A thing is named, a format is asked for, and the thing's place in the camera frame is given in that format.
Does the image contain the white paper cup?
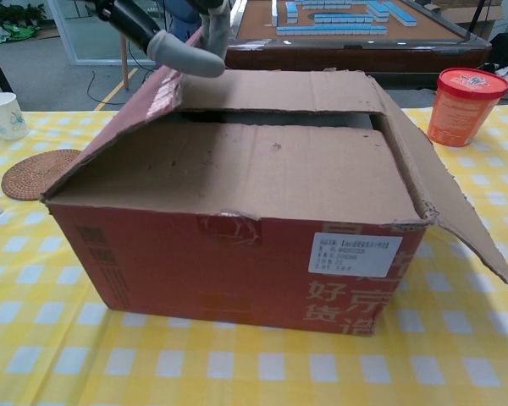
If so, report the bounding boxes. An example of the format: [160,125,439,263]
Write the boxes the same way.
[0,91,30,141]

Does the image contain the orange cup with red lid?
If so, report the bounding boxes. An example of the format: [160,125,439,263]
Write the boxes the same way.
[426,67,508,148]

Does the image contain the wooden pole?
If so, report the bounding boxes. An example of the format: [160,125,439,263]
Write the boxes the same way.
[118,33,130,91]

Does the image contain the blue machine base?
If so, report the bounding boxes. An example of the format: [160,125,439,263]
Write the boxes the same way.
[168,0,208,43]

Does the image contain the yellow checked tablecloth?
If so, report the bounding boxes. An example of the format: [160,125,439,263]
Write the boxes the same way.
[0,105,508,406]

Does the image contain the red cardboard box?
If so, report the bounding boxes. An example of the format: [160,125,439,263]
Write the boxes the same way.
[40,31,508,337]

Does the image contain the dark wood mahjong table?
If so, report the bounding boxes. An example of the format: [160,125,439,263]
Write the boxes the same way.
[224,0,493,92]

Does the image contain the blue mahjong tile row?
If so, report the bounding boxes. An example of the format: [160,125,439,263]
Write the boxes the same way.
[366,1,419,25]
[276,25,389,37]
[314,13,373,25]

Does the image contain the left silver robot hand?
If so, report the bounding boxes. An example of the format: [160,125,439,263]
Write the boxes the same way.
[95,0,234,80]

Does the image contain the round woven rattan coaster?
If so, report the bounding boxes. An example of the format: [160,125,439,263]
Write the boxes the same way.
[1,148,84,200]

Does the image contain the green plants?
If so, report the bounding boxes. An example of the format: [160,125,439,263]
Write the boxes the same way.
[0,3,47,43]

